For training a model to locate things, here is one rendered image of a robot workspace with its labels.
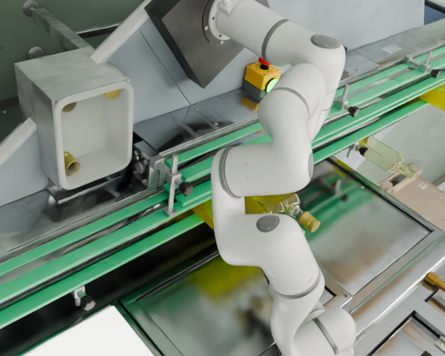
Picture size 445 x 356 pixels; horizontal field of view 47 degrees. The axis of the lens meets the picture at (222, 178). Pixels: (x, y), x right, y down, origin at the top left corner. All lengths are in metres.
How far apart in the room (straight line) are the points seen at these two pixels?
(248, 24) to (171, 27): 0.16
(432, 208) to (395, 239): 4.01
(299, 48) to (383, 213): 0.80
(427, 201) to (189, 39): 4.70
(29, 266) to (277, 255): 0.52
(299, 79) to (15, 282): 0.65
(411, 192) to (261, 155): 4.92
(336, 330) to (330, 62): 0.49
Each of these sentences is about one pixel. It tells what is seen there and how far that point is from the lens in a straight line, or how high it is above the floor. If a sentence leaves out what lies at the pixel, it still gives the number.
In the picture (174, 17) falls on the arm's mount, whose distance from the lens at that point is 1.09.
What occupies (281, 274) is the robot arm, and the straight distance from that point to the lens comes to 0.81.
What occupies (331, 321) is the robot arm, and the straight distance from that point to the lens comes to 0.97.
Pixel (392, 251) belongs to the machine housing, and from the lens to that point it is 1.55.
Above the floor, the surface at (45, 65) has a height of 0.71.
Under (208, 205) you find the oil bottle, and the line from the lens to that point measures 1.23.
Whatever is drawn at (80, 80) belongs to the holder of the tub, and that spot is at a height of 0.79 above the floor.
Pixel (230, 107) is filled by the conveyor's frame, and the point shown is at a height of 0.82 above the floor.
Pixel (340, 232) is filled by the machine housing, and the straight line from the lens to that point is 1.54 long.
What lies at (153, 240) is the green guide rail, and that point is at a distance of 1.21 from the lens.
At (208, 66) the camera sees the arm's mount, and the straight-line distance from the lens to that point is 1.22.
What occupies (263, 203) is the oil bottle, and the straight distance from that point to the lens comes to 1.26.
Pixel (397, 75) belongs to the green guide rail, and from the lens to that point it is 1.79.
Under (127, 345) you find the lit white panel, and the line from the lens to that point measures 1.15.
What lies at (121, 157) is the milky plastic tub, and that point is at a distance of 1.17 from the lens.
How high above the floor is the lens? 1.59
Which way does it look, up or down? 31 degrees down
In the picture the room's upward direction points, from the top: 130 degrees clockwise
